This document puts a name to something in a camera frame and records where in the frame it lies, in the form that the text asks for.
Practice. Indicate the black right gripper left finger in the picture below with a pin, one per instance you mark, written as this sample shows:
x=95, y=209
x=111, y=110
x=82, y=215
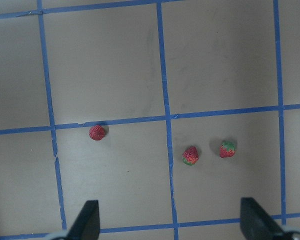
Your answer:
x=87, y=224

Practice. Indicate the red strawberry green top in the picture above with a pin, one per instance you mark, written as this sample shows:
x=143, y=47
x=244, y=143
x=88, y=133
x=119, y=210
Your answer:
x=227, y=149

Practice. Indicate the red strawberry green leaves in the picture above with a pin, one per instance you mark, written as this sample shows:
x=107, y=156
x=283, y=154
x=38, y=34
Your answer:
x=190, y=156

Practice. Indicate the red strawberry without leaves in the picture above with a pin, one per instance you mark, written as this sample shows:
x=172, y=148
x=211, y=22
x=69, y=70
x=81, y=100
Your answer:
x=97, y=133

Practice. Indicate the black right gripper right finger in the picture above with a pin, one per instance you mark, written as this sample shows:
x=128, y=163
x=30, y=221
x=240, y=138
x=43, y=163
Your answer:
x=255, y=223

